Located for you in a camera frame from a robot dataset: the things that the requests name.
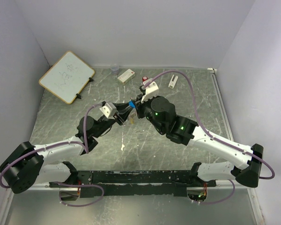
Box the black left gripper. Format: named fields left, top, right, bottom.
left=93, top=101, right=135, bottom=138

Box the clear plastic cup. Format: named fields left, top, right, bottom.
left=110, top=64, right=119, bottom=75

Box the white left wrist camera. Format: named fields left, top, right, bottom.
left=100, top=102, right=117, bottom=119

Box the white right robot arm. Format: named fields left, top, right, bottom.
left=131, top=96, right=264, bottom=188

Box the white plastic clip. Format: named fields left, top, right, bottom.
left=168, top=75, right=178, bottom=89

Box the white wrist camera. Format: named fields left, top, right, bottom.
left=141, top=82, right=159, bottom=103
left=100, top=102, right=117, bottom=119

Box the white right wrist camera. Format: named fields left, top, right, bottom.
left=141, top=82, right=159, bottom=103

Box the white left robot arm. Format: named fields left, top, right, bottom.
left=0, top=101, right=135, bottom=194

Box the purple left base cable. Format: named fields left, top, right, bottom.
left=52, top=181, right=105, bottom=207

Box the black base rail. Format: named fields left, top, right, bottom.
left=49, top=170, right=217, bottom=199

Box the silver keyring with keys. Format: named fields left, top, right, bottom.
left=128, top=112, right=137, bottom=120

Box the wood framed whiteboard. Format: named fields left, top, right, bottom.
left=39, top=51, right=95, bottom=104

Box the white cardboard box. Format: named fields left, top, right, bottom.
left=117, top=69, right=135, bottom=85

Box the red black stamp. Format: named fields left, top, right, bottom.
left=142, top=76, right=148, bottom=85

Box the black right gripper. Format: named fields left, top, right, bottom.
left=132, top=92, right=165, bottom=133

